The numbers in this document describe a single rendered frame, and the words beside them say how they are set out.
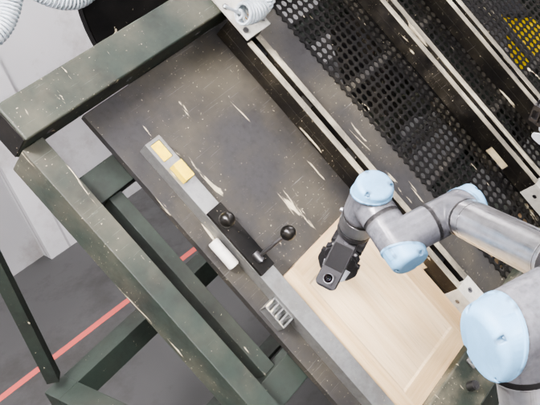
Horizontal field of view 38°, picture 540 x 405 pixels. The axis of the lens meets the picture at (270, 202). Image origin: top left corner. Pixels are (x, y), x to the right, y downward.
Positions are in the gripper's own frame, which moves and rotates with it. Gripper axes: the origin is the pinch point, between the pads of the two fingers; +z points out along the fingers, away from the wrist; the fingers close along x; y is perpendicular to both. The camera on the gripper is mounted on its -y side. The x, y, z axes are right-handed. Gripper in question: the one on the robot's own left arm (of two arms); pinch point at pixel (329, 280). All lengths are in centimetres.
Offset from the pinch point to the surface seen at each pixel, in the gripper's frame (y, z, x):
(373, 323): 12.4, 29.4, -13.9
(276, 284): 2.3, 16.9, 11.5
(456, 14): 122, 16, 6
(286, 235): 7.8, 4.1, 14.1
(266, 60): 52, 1, 43
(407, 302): 24.4, 31.7, -19.8
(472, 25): 124, 19, -1
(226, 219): 0.6, -1.4, 26.9
